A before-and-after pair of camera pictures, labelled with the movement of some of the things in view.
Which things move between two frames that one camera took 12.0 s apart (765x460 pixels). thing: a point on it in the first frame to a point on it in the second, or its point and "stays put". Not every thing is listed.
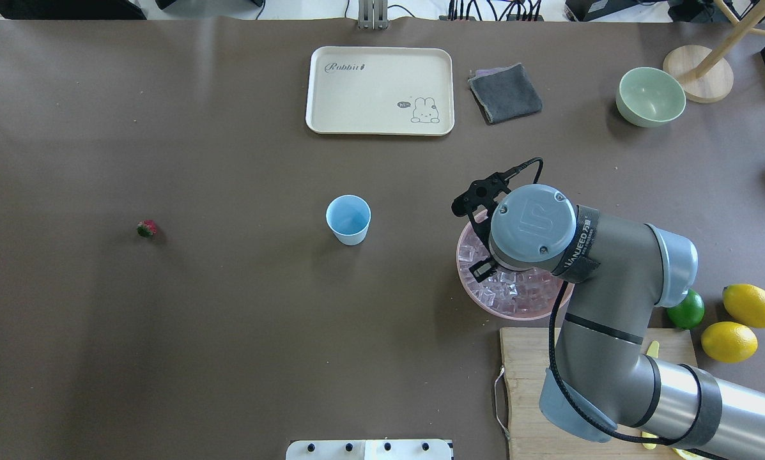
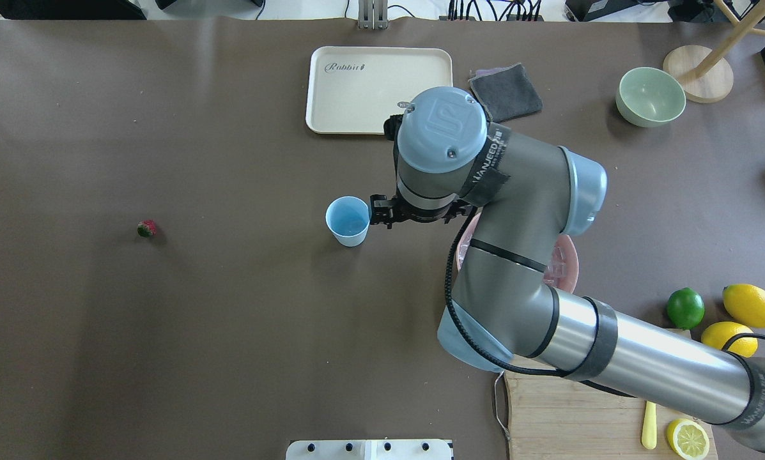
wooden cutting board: [525, 354] stays put
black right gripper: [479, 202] to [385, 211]
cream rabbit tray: [401, 91] stays put
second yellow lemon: [728, 342] stays put
